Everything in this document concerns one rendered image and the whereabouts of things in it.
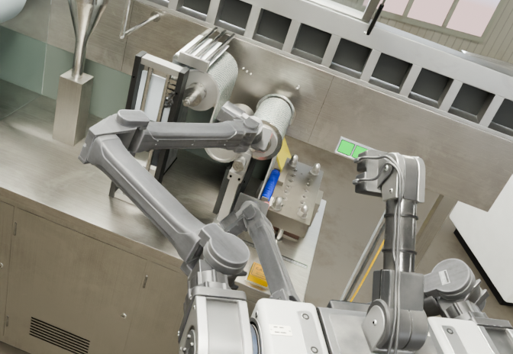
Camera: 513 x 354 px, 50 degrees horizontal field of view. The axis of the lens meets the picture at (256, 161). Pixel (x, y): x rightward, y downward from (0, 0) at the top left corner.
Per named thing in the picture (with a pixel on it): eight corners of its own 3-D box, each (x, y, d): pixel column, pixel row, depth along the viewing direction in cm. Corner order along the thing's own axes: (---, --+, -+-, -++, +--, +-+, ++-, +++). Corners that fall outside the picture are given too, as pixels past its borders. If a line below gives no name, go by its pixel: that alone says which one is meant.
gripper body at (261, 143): (264, 152, 161) (265, 146, 153) (232, 139, 161) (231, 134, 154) (272, 131, 162) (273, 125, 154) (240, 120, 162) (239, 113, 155)
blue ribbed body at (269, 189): (258, 201, 196) (261, 194, 194) (270, 173, 215) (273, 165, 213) (267, 205, 196) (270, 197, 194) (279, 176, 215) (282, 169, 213)
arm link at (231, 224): (272, 231, 161) (256, 213, 156) (242, 255, 161) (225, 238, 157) (259, 210, 171) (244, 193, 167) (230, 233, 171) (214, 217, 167)
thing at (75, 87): (42, 139, 208) (57, -7, 180) (62, 124, 221) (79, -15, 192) (75, 152, 208) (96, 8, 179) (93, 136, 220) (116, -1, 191)
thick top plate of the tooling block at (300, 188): (261, 221, 193) (266, 208, 190) (282, 168, 228) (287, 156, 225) (304, 238, 193) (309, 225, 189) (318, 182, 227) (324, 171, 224)
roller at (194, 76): (173, 101, 185) (182, 64, 178) (197, 78, 206) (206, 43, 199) (211, 117, 184) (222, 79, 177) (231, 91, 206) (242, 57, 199)
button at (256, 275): (246, 279, 177) (248, 274, 176) (251, 266, 183) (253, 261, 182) (266, 288, 177) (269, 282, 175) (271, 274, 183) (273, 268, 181)
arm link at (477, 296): (456, 333, 107) (446, 318, 104) (435, 293, 116) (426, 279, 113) (499, 311, 105) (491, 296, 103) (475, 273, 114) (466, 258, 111)
